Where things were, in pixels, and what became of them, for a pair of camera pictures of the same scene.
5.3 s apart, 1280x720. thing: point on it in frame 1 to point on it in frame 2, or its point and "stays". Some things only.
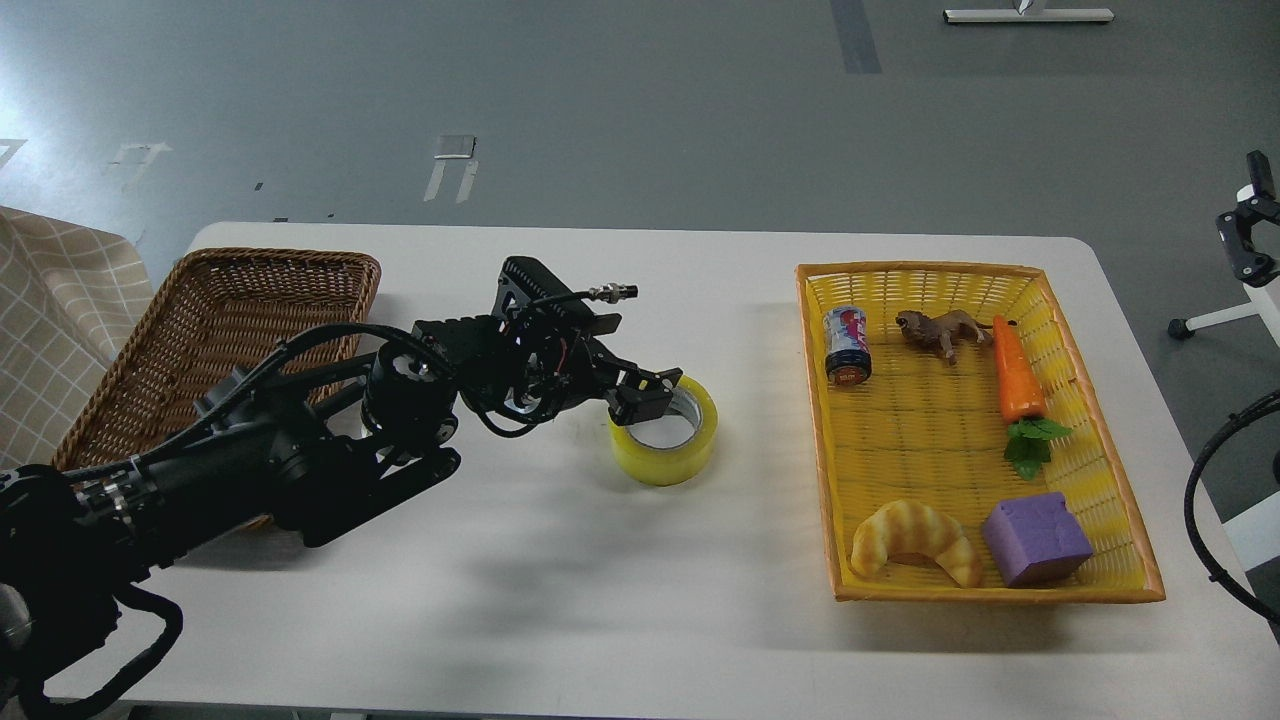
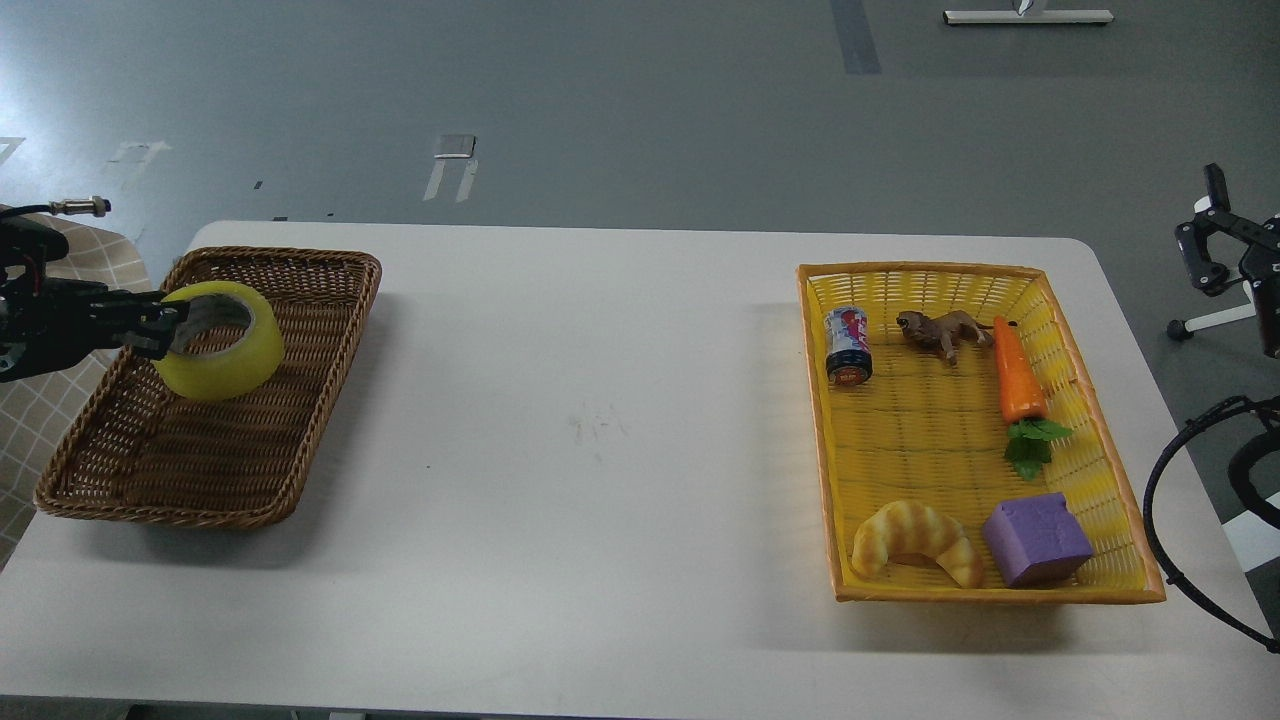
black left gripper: x=540 y=358 to x=54 y=324
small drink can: x=848 y=357 stays
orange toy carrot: x=1029 y=441 stays
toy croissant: x=903 y=528 stays
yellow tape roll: x=665 y=467 to x=233 y=376
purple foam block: x=1034 y=540 stays
